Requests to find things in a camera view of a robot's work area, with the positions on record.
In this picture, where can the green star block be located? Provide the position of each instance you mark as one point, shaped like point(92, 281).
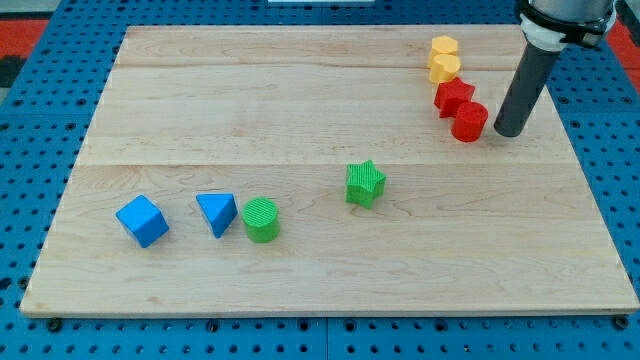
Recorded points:
point(364, 184)

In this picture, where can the red star block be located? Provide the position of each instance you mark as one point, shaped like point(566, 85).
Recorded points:
point(450, 95)

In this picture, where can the green cylinder block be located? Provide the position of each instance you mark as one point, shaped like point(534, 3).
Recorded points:
point(261, 218)

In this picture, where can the light wooden board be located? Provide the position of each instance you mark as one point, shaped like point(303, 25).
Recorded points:
point(500, 226)

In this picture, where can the blue triangle block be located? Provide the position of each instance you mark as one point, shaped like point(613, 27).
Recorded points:
point(219, 210)

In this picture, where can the red cylinder block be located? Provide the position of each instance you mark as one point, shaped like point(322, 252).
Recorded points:
point(469, 121)

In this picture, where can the yellow heart block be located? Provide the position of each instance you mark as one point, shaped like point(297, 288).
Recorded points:
point(444, 68)

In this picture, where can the blue cube block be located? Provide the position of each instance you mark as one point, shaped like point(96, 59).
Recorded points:
point(142, 220)

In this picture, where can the yellow hexagon block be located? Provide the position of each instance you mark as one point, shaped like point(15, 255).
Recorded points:
point(442, 45)

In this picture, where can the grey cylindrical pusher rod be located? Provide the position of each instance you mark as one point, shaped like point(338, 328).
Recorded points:
point(523, 93)

